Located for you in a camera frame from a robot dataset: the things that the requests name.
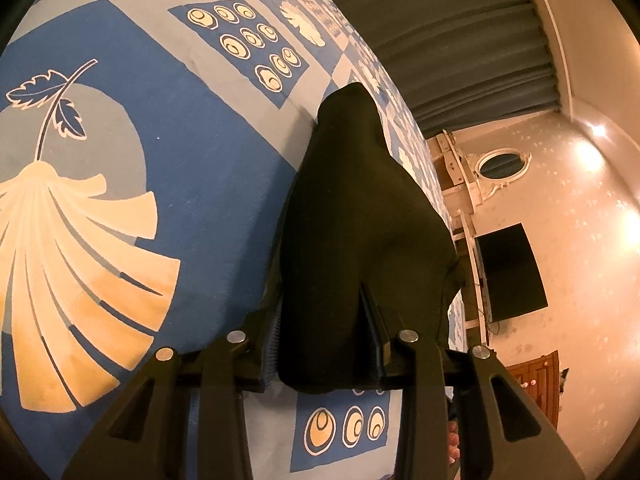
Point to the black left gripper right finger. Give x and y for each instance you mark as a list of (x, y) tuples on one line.
[(503, 434)]

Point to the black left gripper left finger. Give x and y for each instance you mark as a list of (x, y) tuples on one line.
[(144, 433)]

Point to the black pants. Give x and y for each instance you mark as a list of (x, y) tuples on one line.
[(355, 220)]

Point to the person's right hand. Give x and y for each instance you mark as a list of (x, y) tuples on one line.
[(453, 442)]

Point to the brown wooden cabinet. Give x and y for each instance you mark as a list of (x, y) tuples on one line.
[(540, 378)]

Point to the white shelf unit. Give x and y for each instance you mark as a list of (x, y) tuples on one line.
[(462, 198)]

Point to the oval white framed mirror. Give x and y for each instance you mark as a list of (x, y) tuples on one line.
[(503, 165)]

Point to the blue patterned bed sheet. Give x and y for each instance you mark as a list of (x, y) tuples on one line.
[(147, 147)]

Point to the dark grey curtain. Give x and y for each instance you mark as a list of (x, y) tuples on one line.
[(460, 63)]

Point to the black wall television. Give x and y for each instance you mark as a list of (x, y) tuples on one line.
[(512, 277)]

